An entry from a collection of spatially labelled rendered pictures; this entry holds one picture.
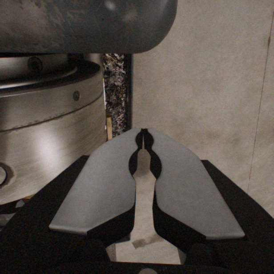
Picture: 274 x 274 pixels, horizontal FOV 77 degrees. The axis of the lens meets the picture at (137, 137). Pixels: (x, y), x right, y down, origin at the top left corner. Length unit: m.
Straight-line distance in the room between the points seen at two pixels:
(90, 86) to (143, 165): 1.69
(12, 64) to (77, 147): 0.12
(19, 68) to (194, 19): 1.43
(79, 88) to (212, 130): 1.85
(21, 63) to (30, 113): 0.07
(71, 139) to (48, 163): 0.04
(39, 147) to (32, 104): 0.05
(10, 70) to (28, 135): 0.08
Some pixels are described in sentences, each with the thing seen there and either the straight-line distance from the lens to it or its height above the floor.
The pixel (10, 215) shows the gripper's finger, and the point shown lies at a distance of 0.46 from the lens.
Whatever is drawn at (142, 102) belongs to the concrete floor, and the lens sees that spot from 1.53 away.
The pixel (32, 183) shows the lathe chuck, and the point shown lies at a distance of 0.24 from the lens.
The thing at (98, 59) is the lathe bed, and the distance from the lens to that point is 0.53.
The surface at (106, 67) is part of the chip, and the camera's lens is 0.85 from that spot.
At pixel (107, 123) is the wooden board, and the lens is 0.54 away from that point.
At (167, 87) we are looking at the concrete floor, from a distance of 1.56.
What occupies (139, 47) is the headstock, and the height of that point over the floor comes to 1.22.
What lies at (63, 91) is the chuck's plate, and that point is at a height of 1.19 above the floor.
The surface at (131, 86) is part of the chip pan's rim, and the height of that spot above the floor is 0.59.
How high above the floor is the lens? 1.39
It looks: 57 degrees down
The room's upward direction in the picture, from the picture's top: 157 degrees clockwise
